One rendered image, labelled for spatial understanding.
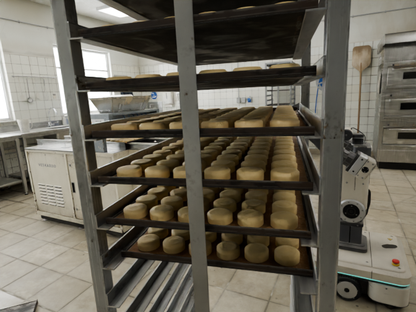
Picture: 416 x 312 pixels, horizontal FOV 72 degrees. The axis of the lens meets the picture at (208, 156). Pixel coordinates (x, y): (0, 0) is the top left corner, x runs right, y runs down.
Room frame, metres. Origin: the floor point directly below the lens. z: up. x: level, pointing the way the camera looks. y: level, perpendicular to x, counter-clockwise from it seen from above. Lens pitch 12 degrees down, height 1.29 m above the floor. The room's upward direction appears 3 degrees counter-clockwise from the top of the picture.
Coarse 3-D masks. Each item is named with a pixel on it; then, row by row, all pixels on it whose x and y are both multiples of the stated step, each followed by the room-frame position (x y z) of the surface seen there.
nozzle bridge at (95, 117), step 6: (90, 114) 2.54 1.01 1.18; (96, 114) 2.49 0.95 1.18; (102, 114) 2.46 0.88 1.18; (108, 114) 2.43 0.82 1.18; (114, 114) 2.48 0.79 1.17; (120, 114) 2.55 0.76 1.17; (126, 114) 2.62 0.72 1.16; (132, 114) 2.81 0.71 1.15; (138, 114) 2.89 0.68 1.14; (144, 114) 2.97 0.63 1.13; (96, 120) 2.49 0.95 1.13; (102, 120) 2.46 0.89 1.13; (108, 120) 2.43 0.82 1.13; (96, 144) 2.51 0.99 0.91; (102, 144) 2.48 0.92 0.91; (96, 150) 2.51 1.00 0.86; (102, 150) 2.48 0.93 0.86
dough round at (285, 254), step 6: (282, 246) 0.54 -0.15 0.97; (288, 246) 0.54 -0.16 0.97; (276, 252) 0.52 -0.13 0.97; (282, 252) 0.52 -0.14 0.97; (288, 252) 0.52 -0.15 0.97; (294, 252) 0.52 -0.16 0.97; (276, 258) 0.51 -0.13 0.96; (282, 258) 0.50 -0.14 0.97; (288, 258) 0.50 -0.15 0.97; (294, 258) 0.50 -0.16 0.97; (282, 264) 0.50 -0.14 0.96; (288, 264) 0.50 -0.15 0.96; (294, 264) 0.50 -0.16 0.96
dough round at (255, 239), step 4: (248, 236) 0.59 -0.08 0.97; (252, 236) 0.59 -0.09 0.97; (256, 236) 0.59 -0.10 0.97; (260, 236) 0.59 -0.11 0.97; (264, 236) 0.59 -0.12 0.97; (268, 236) 0.59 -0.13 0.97; (248, 240) 0.58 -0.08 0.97; (252, 240) 0.58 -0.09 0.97; (256, 240) 0.57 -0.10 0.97; (260, 240) 0.57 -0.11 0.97; (264, 240) 0.57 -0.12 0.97; (268, 240) 0.58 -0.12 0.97; (248, 244) 0.58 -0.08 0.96; (264, 244) 0.57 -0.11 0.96; (268, 244) 0.58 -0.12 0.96
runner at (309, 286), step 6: (312, 252) 0.51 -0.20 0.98; (312, 258) 0.49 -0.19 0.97; (312, 264) 0.49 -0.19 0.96; (300, 276) 0.47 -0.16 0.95; (300, 282) 0.45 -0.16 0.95; (306, 282) 0.45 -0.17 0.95; (312, 282) 0.45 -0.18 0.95; (300, 288) 0.44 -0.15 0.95; (306, 288) 0.44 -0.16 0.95; (312, 288) 0.44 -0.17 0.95; (312, 294) 0.42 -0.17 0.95
